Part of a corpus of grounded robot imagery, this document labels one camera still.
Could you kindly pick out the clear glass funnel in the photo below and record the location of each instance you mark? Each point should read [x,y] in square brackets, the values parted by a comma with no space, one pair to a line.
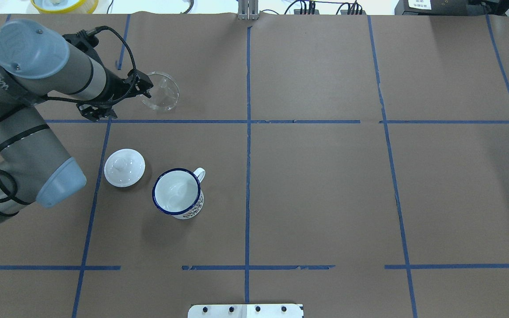
[164,95]

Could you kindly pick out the white cup lid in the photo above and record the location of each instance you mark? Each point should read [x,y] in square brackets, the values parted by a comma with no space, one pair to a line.
[124,168]

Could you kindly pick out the white enamel mug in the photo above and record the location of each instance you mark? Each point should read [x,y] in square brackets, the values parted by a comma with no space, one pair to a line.
[178,193]

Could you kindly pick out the yellow tape roll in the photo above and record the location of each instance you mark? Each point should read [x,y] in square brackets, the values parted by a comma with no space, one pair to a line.
[65,6]

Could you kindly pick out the brown paper table cover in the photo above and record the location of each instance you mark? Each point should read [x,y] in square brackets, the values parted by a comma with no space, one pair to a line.
[356,165]

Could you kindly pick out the black computer box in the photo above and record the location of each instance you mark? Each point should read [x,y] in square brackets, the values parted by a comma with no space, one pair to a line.
[441,7]

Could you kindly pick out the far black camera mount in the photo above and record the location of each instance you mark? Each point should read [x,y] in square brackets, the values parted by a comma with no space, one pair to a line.
[85,41]

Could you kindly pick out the aluminium frame post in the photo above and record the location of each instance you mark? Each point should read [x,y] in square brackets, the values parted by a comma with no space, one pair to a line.
[248,10]

